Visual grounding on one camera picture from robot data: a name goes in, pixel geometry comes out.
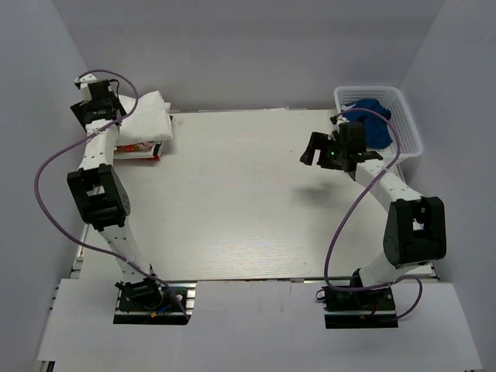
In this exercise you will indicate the blue crumpled t-shirt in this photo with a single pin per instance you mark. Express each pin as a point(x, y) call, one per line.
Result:
point(376, 130)

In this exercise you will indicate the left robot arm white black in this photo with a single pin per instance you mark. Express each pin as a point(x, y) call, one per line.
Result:
point(100, 197)

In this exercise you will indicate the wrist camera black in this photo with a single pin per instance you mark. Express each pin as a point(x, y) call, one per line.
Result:
point(92, 88)
point(352, 137)

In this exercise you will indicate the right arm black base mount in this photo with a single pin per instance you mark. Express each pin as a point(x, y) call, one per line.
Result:
point(358, 310)

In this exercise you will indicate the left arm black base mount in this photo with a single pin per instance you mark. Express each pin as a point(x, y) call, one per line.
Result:
point(148, 303)

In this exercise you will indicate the white SpongeBob print t-shirt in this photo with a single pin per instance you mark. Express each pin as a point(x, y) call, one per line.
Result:
point(150, 122)

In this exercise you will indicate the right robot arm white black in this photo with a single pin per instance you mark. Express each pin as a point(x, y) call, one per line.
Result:
point(415, 230)

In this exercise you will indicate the folded white green t-shirt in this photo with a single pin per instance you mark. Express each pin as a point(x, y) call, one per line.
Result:
point(149, 150)

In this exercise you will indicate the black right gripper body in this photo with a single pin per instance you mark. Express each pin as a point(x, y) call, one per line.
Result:
point(330, 156)

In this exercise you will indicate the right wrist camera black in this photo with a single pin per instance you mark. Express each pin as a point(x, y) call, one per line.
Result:
point(352, 137)

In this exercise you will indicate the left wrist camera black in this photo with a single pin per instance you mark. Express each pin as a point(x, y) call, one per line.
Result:
point(92, 88)

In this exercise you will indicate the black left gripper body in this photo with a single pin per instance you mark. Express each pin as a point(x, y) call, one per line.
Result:
point(81, 109)

